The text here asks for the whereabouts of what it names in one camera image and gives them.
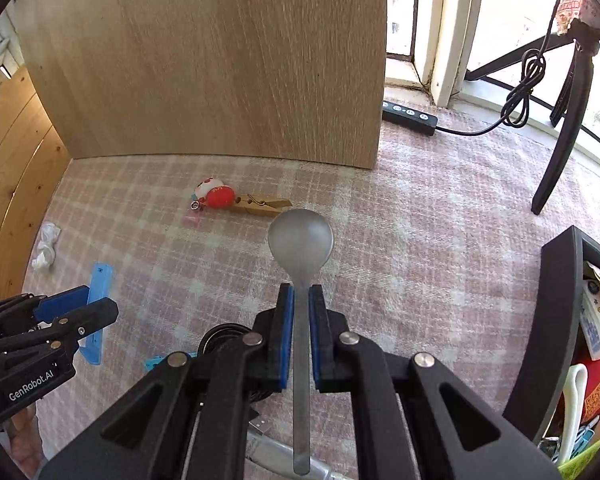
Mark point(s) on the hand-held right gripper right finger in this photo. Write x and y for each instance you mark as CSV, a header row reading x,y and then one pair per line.
x,y
314,330

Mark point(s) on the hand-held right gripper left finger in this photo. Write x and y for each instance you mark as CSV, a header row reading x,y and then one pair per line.
x,y
287,330

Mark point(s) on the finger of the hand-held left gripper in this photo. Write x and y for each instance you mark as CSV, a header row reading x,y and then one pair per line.
x,y
92,317
60,305

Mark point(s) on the metal spoon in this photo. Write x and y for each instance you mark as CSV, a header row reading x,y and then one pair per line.
x,y
300,245

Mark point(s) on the black storage box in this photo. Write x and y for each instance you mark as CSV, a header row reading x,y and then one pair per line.
x,y
555,320

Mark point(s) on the star print tissue pack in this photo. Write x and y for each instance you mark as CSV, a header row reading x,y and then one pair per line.
x,y
597,330

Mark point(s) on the person's left hand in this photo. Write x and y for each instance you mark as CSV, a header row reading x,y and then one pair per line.
x,y
25,440

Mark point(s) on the crumpled white tissue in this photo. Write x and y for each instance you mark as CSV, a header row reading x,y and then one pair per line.
x,y
45,250

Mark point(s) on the black round object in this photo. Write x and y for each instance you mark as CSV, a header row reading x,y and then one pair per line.
x,y
220,340

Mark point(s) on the light blue clip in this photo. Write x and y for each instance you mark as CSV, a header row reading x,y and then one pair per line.
x,y
585,437
155,361

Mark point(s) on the wooden clothespin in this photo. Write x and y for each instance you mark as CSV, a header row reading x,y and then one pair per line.
x,y
265,206

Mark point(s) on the pink plaid tablecloth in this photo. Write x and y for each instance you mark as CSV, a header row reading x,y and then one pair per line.
x,y
430,260

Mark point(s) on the pine plank panel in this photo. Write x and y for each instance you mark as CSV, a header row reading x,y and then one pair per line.
x,y
15,170

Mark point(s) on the black power strip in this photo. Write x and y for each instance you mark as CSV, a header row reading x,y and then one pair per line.
x,y
410,116

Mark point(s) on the white plastic spoon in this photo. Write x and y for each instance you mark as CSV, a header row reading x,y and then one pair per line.
x,y
575,400

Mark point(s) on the light wooden board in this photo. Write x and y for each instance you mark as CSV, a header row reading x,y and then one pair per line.
x,y
205,60

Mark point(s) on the red packet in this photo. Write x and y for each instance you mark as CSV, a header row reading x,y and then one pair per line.
x,y
597,390

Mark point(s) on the green packet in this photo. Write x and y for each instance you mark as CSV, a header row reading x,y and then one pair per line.
x,y
580,462

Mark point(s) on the black tripod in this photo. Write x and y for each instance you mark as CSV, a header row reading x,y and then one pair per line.
x,y
562,145

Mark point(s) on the blue plastic bracket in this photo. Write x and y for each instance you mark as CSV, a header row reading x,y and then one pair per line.
x,y
102,280

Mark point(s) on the white window frame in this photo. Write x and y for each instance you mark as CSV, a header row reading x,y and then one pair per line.
x,y
450,35

